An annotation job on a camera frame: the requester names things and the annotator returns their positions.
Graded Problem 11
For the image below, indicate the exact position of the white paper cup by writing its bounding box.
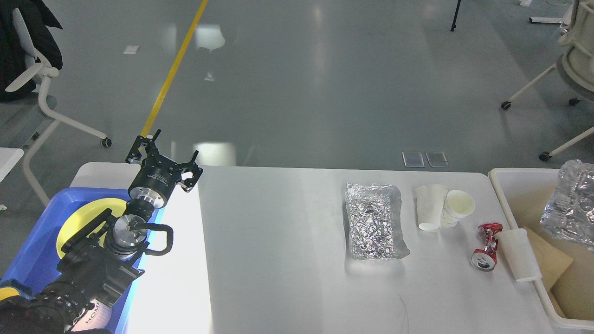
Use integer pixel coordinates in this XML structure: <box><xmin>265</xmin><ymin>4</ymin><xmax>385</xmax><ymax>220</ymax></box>
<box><xmin>497</xmin><ymin>228</ymin><xmax>542</xmax><ymax>283</ymax></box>
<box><xmin>440</xmin><ymin>190</ymin><xmax>475</xmax><ymax>228</ymax></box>
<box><xmin>414</xmin><ymin>184</ymin><xmax>450</xmax><ymax>232</ymax></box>

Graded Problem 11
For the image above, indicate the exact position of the floor socket plate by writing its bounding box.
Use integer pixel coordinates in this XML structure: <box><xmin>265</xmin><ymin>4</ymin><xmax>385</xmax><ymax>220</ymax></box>
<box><xmin>425</xmin><ymin>152</ymin><xmax>449</xmax><ymax>167</ymax></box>
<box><xmin>402</xmin><ymin>152</ymin><xmax>425</xmax><ymax>168</ymax></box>

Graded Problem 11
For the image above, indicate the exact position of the silver foil bag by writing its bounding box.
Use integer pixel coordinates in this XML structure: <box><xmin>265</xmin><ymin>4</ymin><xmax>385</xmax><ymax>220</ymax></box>
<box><xmin>345</xmin><ymin>182</ymin><xmax>410</xmax><ymax>260</ymax></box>

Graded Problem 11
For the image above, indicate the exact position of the black tripod leg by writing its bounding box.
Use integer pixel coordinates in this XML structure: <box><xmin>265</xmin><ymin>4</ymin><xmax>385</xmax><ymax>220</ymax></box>
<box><xmin>450</xmin><ymin>0</ymin><xmax>462</xmax><ymax>32</ymax></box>

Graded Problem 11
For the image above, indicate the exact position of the white office chair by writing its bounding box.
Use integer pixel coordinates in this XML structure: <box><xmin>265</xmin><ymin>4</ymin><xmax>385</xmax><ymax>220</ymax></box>
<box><xmin>500</xmin><ymin>0</ymin><xmax>594</xmax><ymax>110</ymax></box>
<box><xmin>6</xmin><ymin>8</ymin><xmax>112</xmax><ymax>207</ymax></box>

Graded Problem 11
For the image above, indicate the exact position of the black jacket on chair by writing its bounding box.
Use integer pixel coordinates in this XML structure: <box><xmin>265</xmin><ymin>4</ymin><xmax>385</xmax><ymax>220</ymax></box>
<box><xmin>0</xmin><ymin>0</ymin><xmax>63</xmax><ymax>103</ymax></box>

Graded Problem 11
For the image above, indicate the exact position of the brown paper bag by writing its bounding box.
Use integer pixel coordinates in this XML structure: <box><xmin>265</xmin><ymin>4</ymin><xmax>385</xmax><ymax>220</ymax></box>
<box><xmin>525</xmin><ymin>227</ymin><xmax>574</xmax><ymax>317</ymax></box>

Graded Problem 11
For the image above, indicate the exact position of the beige plastic bin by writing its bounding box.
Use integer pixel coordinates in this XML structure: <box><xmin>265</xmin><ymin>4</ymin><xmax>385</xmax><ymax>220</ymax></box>
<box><xmin>489</xmin><ymin>168</ymin><xmax>594</xmax><ymax>334</ymax></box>

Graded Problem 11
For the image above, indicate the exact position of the white office chair right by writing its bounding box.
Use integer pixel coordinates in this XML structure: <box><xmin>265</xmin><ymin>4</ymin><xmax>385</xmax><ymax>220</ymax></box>
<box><xmin>500</xmin><ymin>0</ymin><xmax>594</xmax><ymax>110</ymax></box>

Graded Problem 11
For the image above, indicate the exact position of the blue mug yellow inside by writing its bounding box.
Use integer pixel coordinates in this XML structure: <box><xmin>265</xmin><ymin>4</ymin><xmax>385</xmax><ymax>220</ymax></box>
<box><xmin>0</xmin><ymin>279</ymin><xmax>32</xmax><ymax>300</ymax></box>

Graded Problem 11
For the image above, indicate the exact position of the yellow plate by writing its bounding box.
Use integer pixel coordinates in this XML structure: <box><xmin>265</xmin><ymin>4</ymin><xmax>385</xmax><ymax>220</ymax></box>
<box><xmin>56</xmin><ymin>198</ymin><xmax>126</xmax><ymax>259</ymax></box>

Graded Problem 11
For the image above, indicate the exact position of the clear plastic bag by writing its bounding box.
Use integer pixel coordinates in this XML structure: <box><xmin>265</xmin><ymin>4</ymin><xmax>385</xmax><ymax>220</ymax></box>
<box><xmin>540</xmin><ymin>160</ymin><xmax>594</xmax><ymax>251</ymax></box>

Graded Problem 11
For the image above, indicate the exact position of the white chair leg with caster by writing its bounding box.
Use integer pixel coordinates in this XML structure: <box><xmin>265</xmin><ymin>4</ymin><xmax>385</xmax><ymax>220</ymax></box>
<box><xmin>538</xmin><ymin>126</ymin><xmax>594</xmax><ymax>161</ymax></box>

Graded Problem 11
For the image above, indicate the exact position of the white office chair left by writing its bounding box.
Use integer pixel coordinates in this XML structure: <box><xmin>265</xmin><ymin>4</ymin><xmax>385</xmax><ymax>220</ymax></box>
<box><xmin>6</xmin><ymin>8</ymin><xmax>112</xmax><ymax>207</ymax></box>

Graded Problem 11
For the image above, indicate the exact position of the pink mug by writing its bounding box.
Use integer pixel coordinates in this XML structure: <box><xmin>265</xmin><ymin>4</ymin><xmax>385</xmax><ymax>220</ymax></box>
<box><xmin>71</xmin><ymin>300</ymin><xmax>112</xmax><ymax>332</ymax></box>

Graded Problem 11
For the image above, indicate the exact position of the white side table corner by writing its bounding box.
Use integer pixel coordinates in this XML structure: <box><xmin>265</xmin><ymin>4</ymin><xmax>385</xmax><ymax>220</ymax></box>
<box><xmin>0</xmin><ymin>147</ymin><xmax>24</xmax><ymax>182</ymax></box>

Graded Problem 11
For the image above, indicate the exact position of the floor socket plate left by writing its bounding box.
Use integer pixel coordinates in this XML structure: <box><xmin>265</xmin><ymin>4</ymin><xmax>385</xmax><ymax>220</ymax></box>
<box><xmin>402</xmin><ymin>152</ymin><xmax>425</xmax><ymax>168</ymax></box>

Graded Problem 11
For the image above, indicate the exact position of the crushed red can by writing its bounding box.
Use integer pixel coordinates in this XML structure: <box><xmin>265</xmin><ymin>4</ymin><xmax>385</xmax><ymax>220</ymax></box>
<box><xmin>470</xmin><ymin>222</ymin><xmax>503</xmax><ymax>271</ymax></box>

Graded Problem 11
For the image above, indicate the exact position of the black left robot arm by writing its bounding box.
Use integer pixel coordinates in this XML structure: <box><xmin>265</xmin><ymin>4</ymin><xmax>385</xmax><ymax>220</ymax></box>
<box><xmin>1</xmin><ymin>129</ymin><xmax>203</xmax><ymax>334</ymax></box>

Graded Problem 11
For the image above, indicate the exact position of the floor socket plate right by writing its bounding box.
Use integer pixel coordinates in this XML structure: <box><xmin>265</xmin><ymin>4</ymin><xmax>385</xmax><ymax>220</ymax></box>
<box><xmin>425</xmin><ymin>152</ymin><xmax>449</xmax><ymax>167</ymax></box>

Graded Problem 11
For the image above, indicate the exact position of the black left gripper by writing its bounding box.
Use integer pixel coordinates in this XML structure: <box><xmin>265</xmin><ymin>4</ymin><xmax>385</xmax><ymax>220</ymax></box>
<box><xmin>125</xmin><ymin>129</ymin><xmax>203</xmax><ymax>208</ymax></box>

